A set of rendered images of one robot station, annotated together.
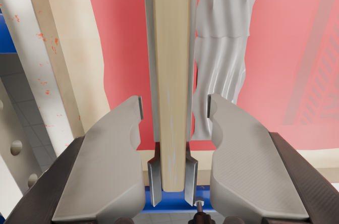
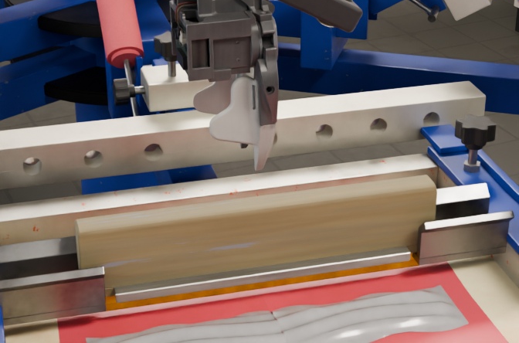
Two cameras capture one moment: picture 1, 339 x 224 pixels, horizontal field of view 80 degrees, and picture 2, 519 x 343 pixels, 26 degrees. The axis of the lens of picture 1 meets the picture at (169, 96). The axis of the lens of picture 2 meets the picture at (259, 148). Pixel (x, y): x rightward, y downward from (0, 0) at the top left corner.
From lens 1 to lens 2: 1.03 m
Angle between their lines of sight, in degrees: 74
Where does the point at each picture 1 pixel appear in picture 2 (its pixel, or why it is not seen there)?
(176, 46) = (276, 200)
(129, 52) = not seen: hidden behind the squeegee
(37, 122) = not seen: outside the picture
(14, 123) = (121, 167)
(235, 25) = (297, 329)
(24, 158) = (72, 164)
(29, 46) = (221, 185)
